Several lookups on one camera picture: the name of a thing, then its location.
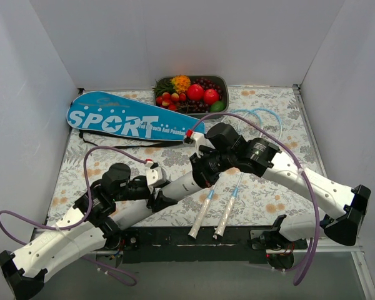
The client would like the white shuttlecock tube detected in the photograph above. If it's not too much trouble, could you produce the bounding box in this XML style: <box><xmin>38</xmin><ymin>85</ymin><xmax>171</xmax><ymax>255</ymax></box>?
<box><xmin>112</xmin><ymin>172</ymin><xmax>202</xmax><ymax>230</ymax></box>

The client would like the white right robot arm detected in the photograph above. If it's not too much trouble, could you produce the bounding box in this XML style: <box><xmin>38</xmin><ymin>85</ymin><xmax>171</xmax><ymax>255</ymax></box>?
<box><xmin>185</xmin><ymin>122</ymin><xmax>371</xmax><ymax>249</ymax></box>

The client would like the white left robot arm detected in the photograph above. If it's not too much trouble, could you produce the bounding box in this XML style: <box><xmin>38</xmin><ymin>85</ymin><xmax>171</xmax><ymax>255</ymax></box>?
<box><xmin>0</xmin><ymin>163</ymin><xmax>187</xmax><ymax>299</ymax></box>

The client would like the blue badminton racket left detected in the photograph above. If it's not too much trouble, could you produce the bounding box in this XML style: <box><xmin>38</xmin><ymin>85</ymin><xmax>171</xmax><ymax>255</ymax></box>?
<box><xmin>188</xmin><ymin>109</ymin><xmax>263</xmax><ymax>239</ymax></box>

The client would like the blue badminton racket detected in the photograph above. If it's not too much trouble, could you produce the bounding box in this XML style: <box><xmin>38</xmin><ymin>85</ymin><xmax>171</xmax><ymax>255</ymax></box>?
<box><xmin>213</xmin><ymin>107</ymin><xmax>283</xmax><ymax>241</ymax></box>
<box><xmin>188</xmin><ymin>109</ymin><xmax>263</xmax><ymax>239</ymax></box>

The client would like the blue badminton racket right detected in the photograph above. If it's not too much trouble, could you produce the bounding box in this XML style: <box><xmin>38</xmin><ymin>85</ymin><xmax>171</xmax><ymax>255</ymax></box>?
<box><xmin>213</xmin><ymin>107</ymin><xmax>283</xmax><ymax>241</ymax></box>

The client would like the floral table mat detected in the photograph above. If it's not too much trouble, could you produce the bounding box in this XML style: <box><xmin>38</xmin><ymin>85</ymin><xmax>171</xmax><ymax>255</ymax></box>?
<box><xmin>47</xmin><ymin>86</ymin><xmax>324</xmax><ymax>226</ymax></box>

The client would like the green lime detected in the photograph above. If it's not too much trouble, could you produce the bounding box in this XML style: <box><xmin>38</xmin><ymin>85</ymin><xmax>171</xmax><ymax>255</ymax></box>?
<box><xmin>209</xmin><ymin>101</ymin><xmax>225</xmax><ymax>113</ymax></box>

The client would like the dark grape bunch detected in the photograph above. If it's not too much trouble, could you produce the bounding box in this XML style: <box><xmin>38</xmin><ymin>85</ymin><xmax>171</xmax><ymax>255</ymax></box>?
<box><xmin>179</xmin><ymin>77</ymin><xmax>226</xmax><ymax>114</ymax></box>

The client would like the red apple right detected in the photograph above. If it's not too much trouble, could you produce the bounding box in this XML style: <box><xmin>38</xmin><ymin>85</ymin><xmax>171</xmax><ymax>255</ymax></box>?
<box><xmin>203</xmin><ymin>89</ymin><xmax>219</xmax><ymax>106</ymax></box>

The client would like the red apple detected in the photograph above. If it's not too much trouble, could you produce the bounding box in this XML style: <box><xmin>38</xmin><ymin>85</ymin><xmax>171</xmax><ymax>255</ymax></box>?
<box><xmin>186</xmin><ymin>84</ymin><xmax>204</xmax><ymax>101</ymax></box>
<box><xmin>203</xmin><ymin>89</ymin><xmax>219</xmax><ymax>106</ymax></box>

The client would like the small red peaches cluster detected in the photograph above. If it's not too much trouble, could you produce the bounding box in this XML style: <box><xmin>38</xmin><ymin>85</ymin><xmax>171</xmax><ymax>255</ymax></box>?
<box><xmin>155</xmin><ymin>92</ymin><xmax>188</xmax><ymax>112</ymax></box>

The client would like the red apple left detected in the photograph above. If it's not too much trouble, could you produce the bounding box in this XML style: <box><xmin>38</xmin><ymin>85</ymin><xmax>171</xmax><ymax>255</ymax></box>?
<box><xmin>186</xmin><ymin>84</ymin><xmax>204</xmax><ymax>101</ymax></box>

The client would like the orange toy pineapple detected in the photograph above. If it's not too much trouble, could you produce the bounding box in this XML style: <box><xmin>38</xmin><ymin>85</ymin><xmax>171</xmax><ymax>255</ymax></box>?
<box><xmin>171</xmin><ymin>75</ymin><xmax>191</xmax><ymax>94</ymax></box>

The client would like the blue sport racket bag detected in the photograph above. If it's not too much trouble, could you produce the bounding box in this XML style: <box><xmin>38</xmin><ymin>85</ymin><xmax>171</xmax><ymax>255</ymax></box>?
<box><xmin>66</xmin><ymin>91</ymin><xmax>198</xmax><ymax>142</ymax></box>

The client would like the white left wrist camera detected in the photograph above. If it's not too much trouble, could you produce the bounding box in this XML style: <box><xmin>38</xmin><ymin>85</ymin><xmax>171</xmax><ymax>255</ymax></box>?
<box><xmin>144</xmin><ymin>159</ymin><xmax>168</xmax><ymax>186</ymax></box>

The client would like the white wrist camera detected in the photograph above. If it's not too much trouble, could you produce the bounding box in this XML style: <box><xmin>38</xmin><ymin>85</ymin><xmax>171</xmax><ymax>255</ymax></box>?
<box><xmin>184</xmin><ymin>129</ymin><xmax>215</xmax><ymax>159</ymax></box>
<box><xmin>144</xmin><ymin>159</ymin><xmax>168</xmax><ymax>186</ymax></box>

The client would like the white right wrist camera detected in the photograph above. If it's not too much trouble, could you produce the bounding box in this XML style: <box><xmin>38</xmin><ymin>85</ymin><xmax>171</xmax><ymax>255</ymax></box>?
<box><xmin>184</xmin><ymin>129</ymin><xmax>215</xmax><ymax>159</ymax></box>

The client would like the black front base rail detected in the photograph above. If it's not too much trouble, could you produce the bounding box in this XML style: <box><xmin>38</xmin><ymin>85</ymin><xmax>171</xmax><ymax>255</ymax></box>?
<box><xmin>96</xmin><ymin>226</ymin><xmax>299</xmax><ymax>269</ymax></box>

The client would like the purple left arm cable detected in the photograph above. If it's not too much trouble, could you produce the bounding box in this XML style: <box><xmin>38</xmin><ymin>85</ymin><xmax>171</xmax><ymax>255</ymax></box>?
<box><xmin>0</xmin><ymin>146</ymin><xmax>154</xmax><ymax>287</ymax></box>

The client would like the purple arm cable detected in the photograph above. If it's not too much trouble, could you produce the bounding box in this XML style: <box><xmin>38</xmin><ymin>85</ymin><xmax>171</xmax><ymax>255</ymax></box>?
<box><xmin>0</xmin><ymin>146</ymin><xmax>154</xmax><ymax>287</ymax></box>
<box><xmin>184</xmin><ymin>112</ymin><xmax>320</xmax><ymax>287</ymax></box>

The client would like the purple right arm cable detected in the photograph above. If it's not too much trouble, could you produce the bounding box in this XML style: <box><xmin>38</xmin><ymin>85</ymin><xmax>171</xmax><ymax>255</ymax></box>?
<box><xmin>184</xmin><ymin>112</ymin><xmax>320</xmax><ymax>287</ymax></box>

